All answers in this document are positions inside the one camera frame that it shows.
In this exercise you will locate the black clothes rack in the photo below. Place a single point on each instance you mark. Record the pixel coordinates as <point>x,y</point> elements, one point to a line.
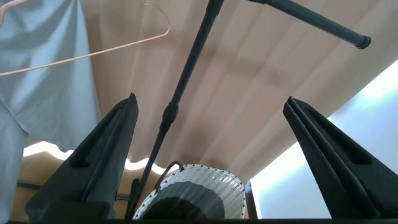
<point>189,68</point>

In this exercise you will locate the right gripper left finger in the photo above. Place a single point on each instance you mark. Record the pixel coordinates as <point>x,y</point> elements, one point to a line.
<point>93,168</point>

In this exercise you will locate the beige curtain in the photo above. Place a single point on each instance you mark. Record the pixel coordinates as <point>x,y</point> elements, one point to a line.
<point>248,77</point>

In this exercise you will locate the white laundry basket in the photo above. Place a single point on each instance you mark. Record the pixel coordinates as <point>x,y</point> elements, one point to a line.
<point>205,177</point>

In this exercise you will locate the pale grey shorts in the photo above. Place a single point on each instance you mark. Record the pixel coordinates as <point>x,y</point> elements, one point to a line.
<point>46,99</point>

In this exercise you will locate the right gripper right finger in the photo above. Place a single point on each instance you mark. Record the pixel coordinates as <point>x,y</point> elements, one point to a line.
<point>342,168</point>

